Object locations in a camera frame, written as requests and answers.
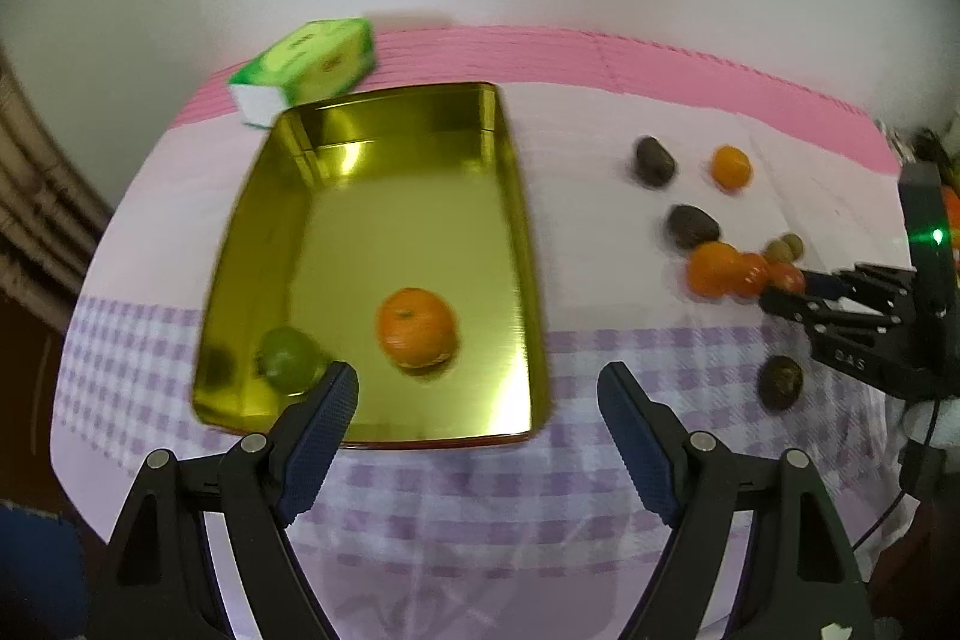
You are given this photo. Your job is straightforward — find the black cable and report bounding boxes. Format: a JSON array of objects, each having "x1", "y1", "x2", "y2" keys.
[{"x1": 853, "y1": 398, "x2": 947, "y2": 551}]

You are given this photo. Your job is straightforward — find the beige patterned curtain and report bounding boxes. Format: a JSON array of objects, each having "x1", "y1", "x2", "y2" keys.
[{"x1": 0, "y1": 47, "x2": 115, "y2": 335}]

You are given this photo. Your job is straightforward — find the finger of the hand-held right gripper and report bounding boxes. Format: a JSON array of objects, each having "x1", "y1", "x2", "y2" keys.
[
  {"x1": 759, "y1": 286, "x2": 912, "y2": 341},
  {"x1": 799, "y1": 263, "x2": 917, "y2": 304}
]

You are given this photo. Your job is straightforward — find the green tissue box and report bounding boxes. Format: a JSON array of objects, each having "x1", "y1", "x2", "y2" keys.
[{"x1": 227, "y1": 17, "x2": 377, "y2": 129}]

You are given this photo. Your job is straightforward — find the dark wooden cabinet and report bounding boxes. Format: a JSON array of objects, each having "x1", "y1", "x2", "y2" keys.
[{"x1": 0, "y1": 287, "x2": 80, "y2": 510}]

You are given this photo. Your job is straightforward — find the blue foam mat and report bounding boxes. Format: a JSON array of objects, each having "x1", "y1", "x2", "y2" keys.
[{"x1": 0, "y1": 501, "x2": 85, "y2": 640}]

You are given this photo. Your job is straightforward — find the gold metal tray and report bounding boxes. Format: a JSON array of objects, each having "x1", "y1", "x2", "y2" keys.
[{"x1": 191, "y1": 81, "x2": 554, "y2": 450}]

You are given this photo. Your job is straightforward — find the person's right forearm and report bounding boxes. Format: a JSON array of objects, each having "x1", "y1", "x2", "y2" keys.
[{"x1": 904, "y1": 394, "x2": 960, "y2": 453}]

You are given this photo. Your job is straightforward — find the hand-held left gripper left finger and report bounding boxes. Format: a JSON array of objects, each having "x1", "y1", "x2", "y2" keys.
[{"x1": 90, "y1": 361, "x2": 359, "y2": 640}]

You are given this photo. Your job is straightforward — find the pink checkered tablecloth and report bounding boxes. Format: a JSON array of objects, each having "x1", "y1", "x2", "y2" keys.
[{"x1": 52, "y1": 25, "x2": 910, "y2": 640}]

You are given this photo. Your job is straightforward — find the orange mandarin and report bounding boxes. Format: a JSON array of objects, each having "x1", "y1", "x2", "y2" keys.
[
  {"x1": 375, "y1": 287, "x2": 458, "y2": 371},
  {"x1": 686, "y1": 241, "x2": 740, "y2": 300},
  {"x1": 711, "y1": 145, "x2": 753, "y2": 191}
]

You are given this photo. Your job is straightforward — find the dark passion fruit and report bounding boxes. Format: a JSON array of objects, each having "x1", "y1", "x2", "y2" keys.
[
  {"x1": 757, "y1": 355, "x2": 806, "y2": 412},
  {"x1": 666, "y1": 203, "x2": 722, "y2": 251},
  {"x1": 634, "y1": 136, "x2": 677, "y2": 189}
]

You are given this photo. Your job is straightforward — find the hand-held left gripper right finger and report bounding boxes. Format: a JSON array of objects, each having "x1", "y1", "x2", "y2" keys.
[{"x1": 598, "y1": 361, "x2": 875, "y2": 640}]

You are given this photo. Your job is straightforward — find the green lime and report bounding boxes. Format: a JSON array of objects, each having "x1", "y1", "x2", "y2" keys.
[{"x1": 257, "y1": 326, "x2": 325, "y2": 395}]

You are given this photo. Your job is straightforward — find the red cherry tomato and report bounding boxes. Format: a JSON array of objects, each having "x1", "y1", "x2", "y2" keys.
[
  {"x1": 735, "y1": 252, "x2": 772, "y2": 298},
  {"x1": 766, "y1": 263, "x2": 807, "y2": 295}
]

